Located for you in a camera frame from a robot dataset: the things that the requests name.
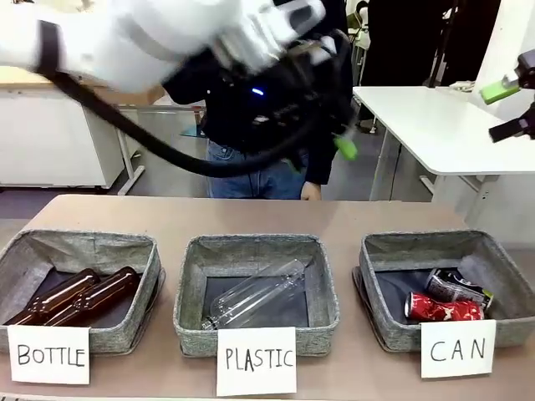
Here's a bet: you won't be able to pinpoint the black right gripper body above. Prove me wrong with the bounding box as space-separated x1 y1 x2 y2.
516 52 535 140

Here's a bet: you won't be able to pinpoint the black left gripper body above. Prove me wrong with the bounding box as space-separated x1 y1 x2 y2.
269 87 351 155

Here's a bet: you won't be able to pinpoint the clear plastic bottle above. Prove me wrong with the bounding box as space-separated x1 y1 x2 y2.
201 258 305 331

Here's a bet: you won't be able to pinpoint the black soda can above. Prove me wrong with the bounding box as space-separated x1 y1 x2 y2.
425 268 494 310

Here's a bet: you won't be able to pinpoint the red soda can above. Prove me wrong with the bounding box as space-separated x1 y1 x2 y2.
403 291 486 322

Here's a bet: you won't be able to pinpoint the brown glass bottle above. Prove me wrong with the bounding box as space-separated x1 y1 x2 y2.
3 268 101 327
43 266 141 327

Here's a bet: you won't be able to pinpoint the person's left forearm dark sleeve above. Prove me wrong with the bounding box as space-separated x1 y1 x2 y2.
303 133 338 185

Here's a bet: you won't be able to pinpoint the grey basket labelled plastic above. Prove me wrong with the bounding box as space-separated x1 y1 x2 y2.
173 233 340 358

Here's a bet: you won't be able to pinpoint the grey basket labelled can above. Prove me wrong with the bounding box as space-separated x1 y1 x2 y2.
358 228 535 351

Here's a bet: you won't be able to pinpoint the white paper sign CAN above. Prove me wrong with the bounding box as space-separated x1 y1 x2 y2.
420 319 497 379

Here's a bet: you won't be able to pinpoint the grey basket labelled bottle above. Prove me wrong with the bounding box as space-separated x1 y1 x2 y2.
0 228 162 355

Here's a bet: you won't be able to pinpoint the person's left hand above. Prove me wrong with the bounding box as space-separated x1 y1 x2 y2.
300 181 323 201

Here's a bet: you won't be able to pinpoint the person's blue jeans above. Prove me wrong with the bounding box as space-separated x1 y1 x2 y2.
205 140 311 201

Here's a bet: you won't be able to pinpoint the white table with legs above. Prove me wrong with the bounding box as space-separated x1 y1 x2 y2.
352 85 535 218

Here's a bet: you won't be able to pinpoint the black curtain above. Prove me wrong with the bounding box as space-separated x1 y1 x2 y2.
359 0 480 87

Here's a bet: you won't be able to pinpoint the brown cardboard box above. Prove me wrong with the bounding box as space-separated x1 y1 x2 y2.
106 85 168 106

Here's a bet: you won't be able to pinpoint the white paper sign PLASTIC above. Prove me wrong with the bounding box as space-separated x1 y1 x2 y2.
216 327 298 397

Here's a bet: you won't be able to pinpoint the white desk with cabinet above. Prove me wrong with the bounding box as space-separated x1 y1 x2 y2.
0 81 168 196

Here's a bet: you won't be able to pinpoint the white paper sign BOTTLE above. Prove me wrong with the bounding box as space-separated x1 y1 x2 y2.
7 324 91 384

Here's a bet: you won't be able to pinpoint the black cable hose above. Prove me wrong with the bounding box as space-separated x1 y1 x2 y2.
37 18 348 179

